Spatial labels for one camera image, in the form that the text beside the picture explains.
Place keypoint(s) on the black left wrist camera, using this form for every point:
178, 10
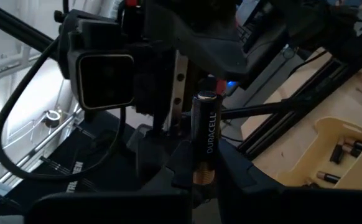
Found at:
104, 81

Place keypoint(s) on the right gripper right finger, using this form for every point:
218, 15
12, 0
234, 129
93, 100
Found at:
293, 208

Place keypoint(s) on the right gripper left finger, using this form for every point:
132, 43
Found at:
106, 208

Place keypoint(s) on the yellow plastic bin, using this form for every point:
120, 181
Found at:
299, 168

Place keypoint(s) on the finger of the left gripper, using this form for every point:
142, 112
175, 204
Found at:
199, 34
151, 155

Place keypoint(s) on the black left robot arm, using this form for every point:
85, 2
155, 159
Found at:
100, 155

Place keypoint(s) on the black copper Duracell battery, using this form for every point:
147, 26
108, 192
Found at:
328, 177
354, 147
337, 154
206, 130

